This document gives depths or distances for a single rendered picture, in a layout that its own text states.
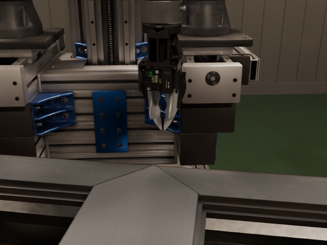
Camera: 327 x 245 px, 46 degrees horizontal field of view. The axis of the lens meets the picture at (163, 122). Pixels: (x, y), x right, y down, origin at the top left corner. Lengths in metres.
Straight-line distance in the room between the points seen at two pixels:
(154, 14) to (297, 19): 3.39
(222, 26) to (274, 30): 2.97
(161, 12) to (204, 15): 0.32
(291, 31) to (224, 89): 3.15
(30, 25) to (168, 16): 0.46
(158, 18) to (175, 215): 0.33
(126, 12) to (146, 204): 0.61
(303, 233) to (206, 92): 0.37
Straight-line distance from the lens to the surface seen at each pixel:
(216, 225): 0.87
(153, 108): 0.75
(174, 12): 0.69
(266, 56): 3.99
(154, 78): 0.71
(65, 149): 1.09
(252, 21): 3.89
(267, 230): 0.88
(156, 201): 0.63
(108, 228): 0.58
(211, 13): 1.00
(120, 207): 0.62
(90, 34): 1.10
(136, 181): 0.69
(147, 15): 0.69
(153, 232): 0.57
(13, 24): 1.03
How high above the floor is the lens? 1.20
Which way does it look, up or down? 22 degrees down
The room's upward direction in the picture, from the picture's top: straight up
